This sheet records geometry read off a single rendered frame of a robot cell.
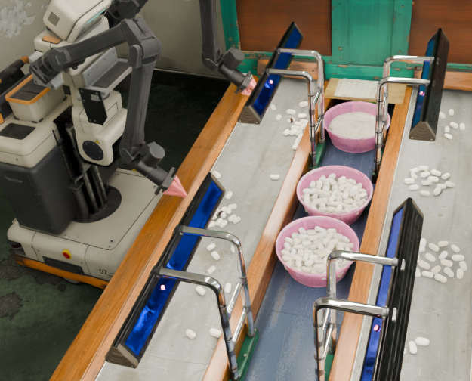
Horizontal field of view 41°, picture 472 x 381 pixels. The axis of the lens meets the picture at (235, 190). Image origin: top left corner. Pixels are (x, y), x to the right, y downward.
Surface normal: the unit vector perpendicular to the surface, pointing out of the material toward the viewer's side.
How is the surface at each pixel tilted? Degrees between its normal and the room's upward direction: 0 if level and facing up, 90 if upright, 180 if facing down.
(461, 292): 0
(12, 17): 91
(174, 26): 90
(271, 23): 90
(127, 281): 0
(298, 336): 0
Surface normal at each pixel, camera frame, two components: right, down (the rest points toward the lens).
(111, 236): -0.11, -0.76
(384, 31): -0.31, 0.64
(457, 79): -0.33, 0.28
